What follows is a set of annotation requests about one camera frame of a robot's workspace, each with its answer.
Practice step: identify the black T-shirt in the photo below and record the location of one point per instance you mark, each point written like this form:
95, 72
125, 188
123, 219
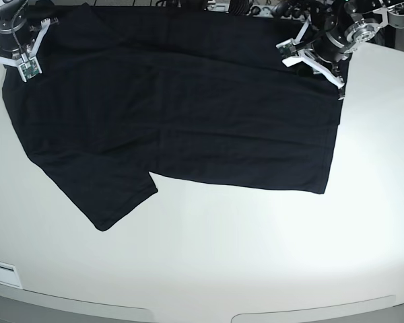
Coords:
127, 92

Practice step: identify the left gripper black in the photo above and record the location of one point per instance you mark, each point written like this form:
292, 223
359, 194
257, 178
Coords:
330, 47

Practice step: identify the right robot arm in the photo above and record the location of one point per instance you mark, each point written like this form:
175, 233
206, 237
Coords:
9, 10

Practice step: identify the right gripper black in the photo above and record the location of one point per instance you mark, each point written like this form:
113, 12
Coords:
13, 39

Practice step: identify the white label sticker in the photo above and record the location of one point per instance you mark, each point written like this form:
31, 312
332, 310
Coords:
9, 276

